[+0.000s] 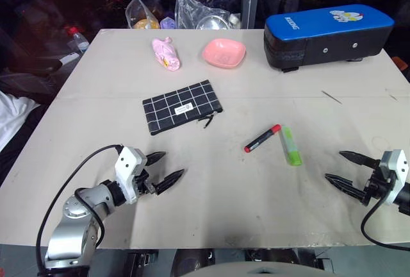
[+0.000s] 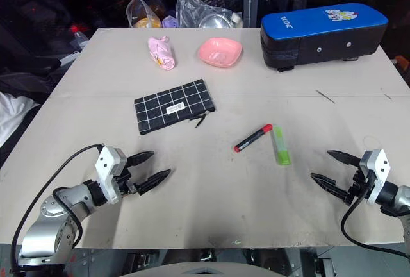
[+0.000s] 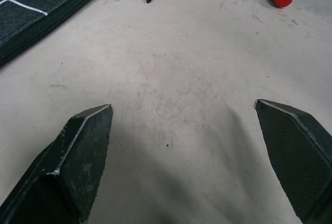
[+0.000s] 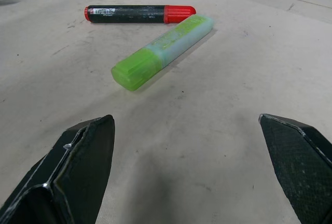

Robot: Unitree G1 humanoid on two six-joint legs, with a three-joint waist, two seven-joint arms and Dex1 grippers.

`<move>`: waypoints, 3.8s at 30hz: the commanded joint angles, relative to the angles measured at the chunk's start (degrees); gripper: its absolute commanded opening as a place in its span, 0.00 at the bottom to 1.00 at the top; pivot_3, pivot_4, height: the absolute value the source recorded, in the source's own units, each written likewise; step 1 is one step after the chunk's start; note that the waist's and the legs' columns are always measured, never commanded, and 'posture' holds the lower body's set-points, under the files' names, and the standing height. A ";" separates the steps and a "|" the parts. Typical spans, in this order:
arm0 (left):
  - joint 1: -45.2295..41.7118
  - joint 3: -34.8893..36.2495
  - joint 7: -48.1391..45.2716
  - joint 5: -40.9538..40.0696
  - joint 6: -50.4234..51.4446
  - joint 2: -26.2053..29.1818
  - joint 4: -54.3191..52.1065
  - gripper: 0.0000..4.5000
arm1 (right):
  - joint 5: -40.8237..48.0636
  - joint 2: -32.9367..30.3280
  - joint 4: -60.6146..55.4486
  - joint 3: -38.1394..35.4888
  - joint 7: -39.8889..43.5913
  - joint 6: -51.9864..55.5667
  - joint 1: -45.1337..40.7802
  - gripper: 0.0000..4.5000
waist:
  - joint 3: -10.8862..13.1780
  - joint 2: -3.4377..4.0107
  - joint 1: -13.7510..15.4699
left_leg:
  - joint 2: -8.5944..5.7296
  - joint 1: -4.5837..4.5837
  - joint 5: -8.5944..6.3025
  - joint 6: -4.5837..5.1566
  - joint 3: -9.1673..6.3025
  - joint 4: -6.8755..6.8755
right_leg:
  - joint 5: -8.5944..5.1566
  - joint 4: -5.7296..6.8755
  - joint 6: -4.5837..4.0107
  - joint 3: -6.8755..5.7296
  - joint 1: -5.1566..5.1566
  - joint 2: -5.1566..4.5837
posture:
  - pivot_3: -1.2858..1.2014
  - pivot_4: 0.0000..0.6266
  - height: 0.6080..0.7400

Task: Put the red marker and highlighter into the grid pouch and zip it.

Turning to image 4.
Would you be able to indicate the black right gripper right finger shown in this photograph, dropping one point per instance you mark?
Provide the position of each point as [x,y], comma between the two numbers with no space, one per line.
[303,172]

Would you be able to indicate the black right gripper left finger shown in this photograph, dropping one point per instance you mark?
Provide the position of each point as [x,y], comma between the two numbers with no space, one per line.
[64,182]

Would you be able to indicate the green highlighter pen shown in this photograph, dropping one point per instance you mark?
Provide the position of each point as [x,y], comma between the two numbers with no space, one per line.
[160,50]

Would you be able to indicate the black marker with red cap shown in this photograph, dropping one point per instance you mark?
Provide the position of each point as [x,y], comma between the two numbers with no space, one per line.
[135,14]

